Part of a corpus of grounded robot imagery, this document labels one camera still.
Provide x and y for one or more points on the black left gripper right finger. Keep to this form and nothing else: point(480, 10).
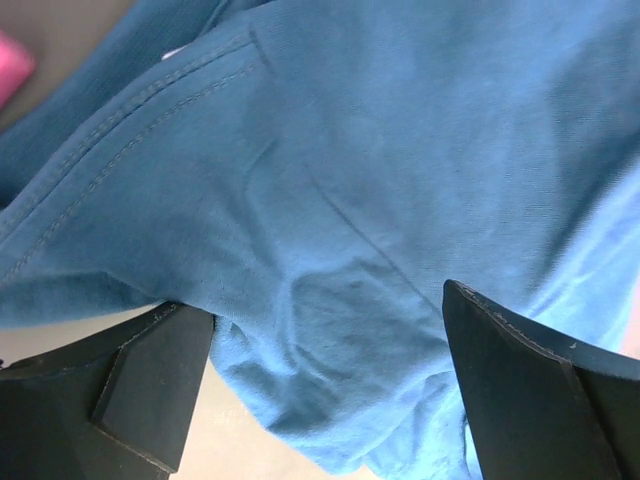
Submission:
point(540, 404)

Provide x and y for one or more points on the pink folded t shirt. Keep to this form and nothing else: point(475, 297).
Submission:
point(17, 65)

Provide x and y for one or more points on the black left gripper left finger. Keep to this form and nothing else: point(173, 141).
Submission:
point(115, 405)

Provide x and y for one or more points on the blue t shirt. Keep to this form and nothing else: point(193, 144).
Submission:
point(312, 172)

